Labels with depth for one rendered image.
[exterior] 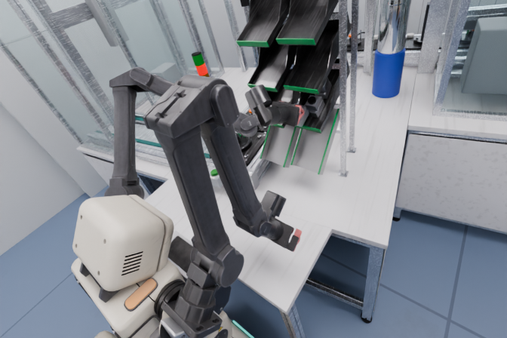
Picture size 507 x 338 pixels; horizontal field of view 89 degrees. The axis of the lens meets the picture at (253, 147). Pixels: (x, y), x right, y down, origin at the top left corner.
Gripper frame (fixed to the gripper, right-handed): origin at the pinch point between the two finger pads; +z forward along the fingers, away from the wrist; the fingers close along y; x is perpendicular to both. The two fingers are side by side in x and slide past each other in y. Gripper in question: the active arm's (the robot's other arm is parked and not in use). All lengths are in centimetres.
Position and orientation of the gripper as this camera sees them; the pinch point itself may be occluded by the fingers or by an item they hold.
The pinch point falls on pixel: (296, 111)
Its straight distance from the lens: 95.6
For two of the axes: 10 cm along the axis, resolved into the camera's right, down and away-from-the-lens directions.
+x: -1.1, 9.3, 3.4
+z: 6.4, -2.0, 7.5
